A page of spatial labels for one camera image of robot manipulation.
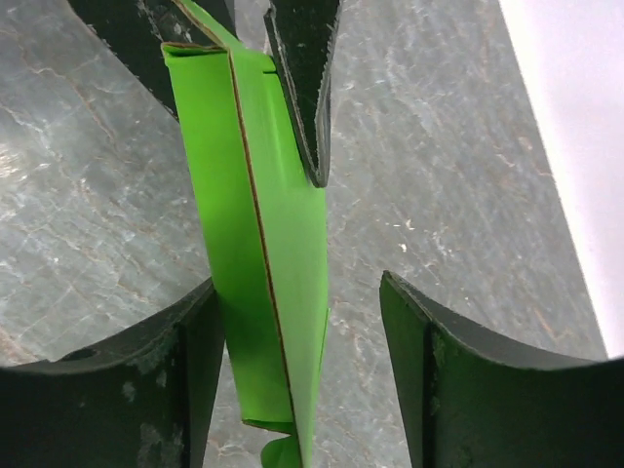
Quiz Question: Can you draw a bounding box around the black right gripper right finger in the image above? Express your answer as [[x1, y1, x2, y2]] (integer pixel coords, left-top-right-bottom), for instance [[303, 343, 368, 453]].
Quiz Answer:
[[379, 271, 623, 467]]

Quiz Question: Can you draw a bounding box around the green paper box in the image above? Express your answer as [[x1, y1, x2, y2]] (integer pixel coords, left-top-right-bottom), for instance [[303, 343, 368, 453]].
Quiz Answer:
[[162, 1, 329, 467]]

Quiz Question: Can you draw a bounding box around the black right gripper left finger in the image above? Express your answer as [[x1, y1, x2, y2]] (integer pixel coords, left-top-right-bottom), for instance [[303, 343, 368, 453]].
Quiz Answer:
[[1, 281, 224, 468]]

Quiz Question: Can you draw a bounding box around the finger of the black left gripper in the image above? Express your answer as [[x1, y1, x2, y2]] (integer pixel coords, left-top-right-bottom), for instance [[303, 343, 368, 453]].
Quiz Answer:
[[264, 0, 342, 188], [69, 1, 214, 117]]

